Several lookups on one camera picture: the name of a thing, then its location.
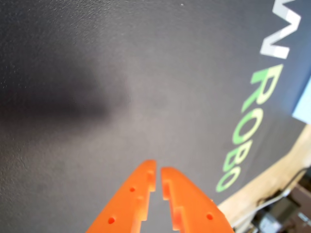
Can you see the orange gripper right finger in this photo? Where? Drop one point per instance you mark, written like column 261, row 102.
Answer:
column 192, row 206

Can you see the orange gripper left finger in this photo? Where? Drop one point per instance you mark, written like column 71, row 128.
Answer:
column 126, row 206

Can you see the white cardboard box bin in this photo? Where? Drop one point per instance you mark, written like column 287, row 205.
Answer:
column 303, row 104

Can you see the dark grey WOWROBO mat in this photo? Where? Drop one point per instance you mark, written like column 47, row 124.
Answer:
column 73, row 48

